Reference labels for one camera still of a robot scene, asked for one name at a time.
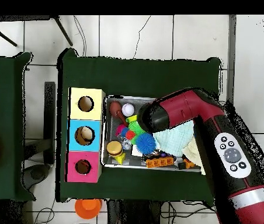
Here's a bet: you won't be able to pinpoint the brown toy bat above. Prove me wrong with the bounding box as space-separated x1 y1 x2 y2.
116 110 130 128

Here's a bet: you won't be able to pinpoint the clear plastic packet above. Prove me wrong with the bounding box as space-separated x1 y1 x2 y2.
120 136 133 151

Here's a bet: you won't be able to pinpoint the toy hamburger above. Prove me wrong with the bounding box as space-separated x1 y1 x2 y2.
106 141 124 158

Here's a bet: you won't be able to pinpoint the mint green muslin cloth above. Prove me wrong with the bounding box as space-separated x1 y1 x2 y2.
152 120 196 158

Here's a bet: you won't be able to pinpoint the cream muslin cloth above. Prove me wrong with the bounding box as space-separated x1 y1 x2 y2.
182 136 206 175

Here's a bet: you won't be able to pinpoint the wooden box with three holes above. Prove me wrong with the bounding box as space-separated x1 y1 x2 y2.
66 87 106 183

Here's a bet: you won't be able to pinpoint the green spiky toy with eyes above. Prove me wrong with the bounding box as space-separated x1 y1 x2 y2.
125 114 147 137

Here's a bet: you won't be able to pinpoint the white toy baseball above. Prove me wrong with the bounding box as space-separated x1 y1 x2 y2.
121 103 136 117

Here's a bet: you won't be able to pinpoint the brown toy football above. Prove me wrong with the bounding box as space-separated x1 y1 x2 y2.
109 100 123 117

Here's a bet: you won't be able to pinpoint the plain blue spiky ball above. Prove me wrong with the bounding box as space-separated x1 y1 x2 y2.
135 132 157 155

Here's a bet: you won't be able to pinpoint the yellow toy cheese wedge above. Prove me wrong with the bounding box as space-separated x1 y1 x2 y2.
114 152 126 166

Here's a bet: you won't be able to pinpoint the beige round toy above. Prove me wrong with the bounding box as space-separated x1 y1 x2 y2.
77 127 95 144

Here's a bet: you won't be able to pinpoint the orange plastic cup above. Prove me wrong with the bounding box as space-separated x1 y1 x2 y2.
74 198 103 220

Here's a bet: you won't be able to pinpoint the grey stand base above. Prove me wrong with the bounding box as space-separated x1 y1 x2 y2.
23 163 51 190

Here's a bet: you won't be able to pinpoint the black tripod stand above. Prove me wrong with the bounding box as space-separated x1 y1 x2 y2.
0 15 74 47

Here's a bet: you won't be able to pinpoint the dark green side table cloth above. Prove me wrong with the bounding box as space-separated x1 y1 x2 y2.
0 51 36 202

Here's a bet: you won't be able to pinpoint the wire mesh bin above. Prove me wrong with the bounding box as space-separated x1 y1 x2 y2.
101 94 207 173

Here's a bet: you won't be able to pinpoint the black floor cables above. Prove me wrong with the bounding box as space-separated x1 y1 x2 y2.
159 200 218 224

